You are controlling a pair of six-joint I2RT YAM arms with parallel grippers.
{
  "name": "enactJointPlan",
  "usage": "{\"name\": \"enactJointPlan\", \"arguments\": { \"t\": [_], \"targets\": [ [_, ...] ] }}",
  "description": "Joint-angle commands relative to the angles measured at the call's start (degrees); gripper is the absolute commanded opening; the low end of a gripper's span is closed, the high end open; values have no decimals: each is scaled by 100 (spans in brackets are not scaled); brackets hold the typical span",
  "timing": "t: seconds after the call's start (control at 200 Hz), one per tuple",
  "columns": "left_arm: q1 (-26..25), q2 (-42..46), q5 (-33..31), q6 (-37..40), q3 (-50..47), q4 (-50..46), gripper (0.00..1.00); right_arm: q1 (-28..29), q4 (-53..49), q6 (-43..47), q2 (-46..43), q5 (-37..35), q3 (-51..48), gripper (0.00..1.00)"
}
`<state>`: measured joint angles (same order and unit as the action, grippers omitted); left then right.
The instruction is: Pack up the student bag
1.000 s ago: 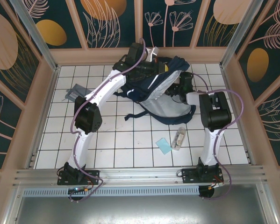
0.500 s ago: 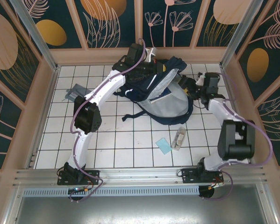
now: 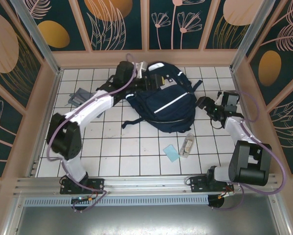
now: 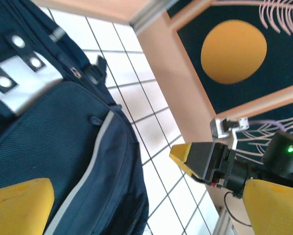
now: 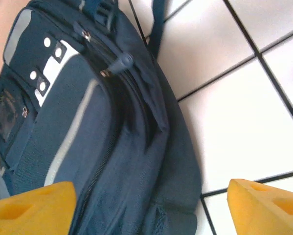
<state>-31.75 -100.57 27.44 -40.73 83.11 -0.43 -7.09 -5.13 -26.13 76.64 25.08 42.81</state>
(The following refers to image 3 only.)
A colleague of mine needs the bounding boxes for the navy blue backpack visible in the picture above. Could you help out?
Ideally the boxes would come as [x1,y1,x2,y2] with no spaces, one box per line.
[121,62,203,135]

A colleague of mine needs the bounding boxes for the small clear plastic case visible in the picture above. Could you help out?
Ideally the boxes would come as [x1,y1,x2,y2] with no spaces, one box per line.
[179,133,195,157]

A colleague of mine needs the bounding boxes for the clear pencil case with markers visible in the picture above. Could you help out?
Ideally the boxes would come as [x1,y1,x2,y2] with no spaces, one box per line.
[68,87,103,119]

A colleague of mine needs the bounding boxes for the light blue card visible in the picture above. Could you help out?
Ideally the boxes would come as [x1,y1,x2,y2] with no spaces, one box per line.
[162,143,181,162]

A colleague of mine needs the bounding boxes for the metal side slide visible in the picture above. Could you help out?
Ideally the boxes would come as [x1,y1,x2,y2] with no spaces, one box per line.
[257,156,267,172]
[28,156,41,177]

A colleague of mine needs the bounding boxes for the grey sheet metal panel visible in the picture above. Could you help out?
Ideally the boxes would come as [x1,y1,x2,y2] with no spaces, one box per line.
[13,193,286,235]

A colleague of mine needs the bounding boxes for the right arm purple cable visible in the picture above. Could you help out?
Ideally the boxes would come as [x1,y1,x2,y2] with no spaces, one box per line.
[211,90,288,211]

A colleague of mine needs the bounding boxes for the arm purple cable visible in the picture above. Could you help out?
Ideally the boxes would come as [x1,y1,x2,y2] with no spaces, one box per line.
[211,90,288,211]
[46,53,139,213]

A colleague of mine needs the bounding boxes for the aluminium corner post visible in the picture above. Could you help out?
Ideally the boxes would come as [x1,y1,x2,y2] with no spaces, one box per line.
[10,0,64,75]
[230,0,272,72]

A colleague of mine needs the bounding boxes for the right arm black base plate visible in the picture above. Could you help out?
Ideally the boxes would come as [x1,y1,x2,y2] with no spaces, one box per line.
[189,176,235,194]

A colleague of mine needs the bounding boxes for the power connector wires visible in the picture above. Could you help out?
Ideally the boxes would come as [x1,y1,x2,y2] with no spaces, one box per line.
[71,194,105,204]
[218,183,235,199]

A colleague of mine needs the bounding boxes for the aluminium mounting rail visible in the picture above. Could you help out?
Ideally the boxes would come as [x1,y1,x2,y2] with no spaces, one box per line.
[13,173,281,195]

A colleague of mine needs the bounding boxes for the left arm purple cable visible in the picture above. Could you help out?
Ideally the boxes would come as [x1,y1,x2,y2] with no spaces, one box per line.
[46,53,139,213]

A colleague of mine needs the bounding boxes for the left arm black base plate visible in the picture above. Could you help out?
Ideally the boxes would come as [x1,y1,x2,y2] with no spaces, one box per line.
[60,178,105,195]

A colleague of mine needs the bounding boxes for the slotted grey cable duct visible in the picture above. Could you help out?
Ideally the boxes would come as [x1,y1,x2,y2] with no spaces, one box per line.
[23,195,209,207]

